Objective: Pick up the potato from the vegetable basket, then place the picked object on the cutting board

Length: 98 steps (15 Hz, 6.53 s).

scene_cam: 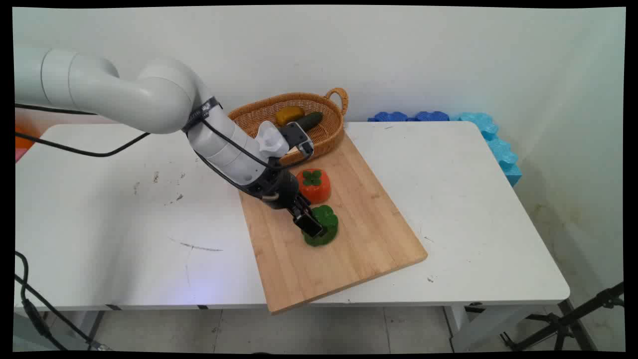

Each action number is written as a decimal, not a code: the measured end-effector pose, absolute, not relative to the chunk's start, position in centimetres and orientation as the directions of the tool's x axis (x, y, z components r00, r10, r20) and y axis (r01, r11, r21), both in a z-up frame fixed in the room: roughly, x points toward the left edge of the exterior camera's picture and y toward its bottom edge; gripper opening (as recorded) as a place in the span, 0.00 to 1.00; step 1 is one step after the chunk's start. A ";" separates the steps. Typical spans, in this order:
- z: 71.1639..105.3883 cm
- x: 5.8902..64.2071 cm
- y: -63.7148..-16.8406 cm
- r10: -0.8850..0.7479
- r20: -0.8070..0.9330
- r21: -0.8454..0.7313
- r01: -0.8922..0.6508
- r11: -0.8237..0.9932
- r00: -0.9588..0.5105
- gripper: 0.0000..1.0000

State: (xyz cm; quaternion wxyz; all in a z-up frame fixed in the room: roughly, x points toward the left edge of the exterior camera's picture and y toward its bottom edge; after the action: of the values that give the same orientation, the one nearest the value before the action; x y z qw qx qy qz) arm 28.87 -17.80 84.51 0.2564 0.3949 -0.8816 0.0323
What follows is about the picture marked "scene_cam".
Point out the woven wicker basket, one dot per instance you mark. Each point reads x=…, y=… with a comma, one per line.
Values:
x=330, y=130

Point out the wooden cutting board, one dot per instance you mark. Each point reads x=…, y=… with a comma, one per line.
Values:
x=349, y=259

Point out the yellow toy potato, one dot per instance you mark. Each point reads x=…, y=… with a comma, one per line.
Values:
x=289, y=114

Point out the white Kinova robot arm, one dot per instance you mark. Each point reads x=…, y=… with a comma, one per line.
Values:
x=149, y=94

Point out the dark blue foam piece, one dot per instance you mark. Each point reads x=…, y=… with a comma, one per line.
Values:
x=390, y=117
x=431, y=116

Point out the orange box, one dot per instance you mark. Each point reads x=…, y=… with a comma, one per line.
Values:
x=22, y=142

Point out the light blue foam mat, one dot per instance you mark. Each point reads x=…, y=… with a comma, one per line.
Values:
x=498, y=147

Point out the black tripod stand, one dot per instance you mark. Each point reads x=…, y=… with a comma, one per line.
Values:
x=563, y=324

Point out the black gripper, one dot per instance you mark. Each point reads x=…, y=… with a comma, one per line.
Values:
x=279, y=189

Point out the green toy bell pepper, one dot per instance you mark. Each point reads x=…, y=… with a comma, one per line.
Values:
x=329, y=219

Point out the dark green toy cucumber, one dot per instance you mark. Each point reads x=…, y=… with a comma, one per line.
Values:
x=311, y=119

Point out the white table leg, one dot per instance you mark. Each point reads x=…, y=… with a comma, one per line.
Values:
x=65, y=329
x=478, y=326

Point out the orange toy persimmon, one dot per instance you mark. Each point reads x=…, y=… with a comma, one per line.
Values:
x=319, y=188

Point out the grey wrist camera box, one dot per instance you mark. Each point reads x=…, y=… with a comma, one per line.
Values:
x=298, y=135

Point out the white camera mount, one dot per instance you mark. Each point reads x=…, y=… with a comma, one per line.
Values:
x=271, y=137

